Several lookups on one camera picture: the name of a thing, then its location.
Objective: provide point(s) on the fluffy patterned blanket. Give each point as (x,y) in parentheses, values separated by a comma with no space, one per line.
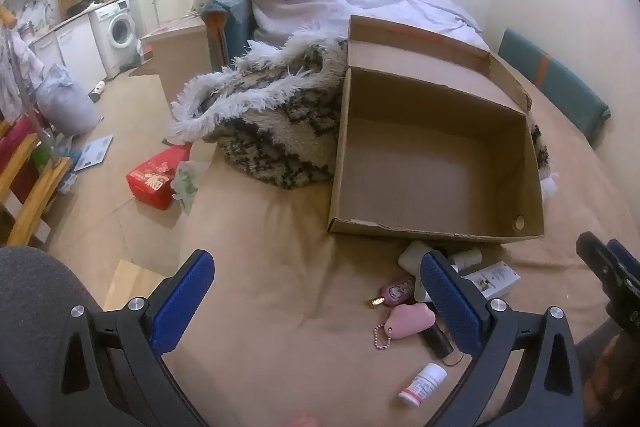
(280,132)

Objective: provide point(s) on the white pill bottle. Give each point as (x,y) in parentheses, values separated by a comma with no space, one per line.
(422,384)

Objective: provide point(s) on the small white tube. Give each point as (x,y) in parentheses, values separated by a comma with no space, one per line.
(467,257)

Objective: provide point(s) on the teal pillow with orange stripe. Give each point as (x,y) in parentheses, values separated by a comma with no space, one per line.
(560,87)

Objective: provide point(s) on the bathroom scale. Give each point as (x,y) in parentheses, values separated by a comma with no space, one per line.
(95,152)

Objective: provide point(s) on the wooden bedside cabinet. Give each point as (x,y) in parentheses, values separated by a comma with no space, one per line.
(180,57)

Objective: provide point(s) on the red cloth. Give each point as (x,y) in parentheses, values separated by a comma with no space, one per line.
(17,147)

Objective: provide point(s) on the wooden chair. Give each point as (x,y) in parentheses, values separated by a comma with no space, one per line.
(35,202)

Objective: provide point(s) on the white washing machine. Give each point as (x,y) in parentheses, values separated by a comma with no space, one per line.
(120,29)

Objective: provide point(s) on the red printed box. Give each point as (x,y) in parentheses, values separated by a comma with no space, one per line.
(150,179)

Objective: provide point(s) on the brown cardboard box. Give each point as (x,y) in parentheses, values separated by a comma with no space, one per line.
(425,157)

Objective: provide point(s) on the clear plastic bag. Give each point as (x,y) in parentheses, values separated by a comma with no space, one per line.
(189,184)

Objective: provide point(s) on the white hanging clothes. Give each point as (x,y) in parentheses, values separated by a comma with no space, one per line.
(20,57)

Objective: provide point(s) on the teal cushion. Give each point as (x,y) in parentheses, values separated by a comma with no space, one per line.
(235,27)

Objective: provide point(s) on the pink bottle with gold cap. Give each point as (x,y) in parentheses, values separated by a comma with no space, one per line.
(397,289)

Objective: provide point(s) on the grey plastic bag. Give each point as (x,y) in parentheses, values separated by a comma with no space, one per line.
(67,102)

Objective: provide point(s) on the white kitchen counter cabinet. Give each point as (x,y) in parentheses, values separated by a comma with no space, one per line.
(75,47)

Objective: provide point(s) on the white power adapter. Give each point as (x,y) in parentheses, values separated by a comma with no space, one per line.
(412,254)

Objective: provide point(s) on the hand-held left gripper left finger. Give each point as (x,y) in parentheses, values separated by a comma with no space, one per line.
(184,302)

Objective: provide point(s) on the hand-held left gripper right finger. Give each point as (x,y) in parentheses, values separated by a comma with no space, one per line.
(450,302)

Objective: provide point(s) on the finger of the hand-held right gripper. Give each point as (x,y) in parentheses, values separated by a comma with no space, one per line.
(597,257)
(625,257)

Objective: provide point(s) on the black cylindrical object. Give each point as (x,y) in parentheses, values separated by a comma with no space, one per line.
(437,339)

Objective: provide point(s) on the person's right forearm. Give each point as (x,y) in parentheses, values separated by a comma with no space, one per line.
(612,372)

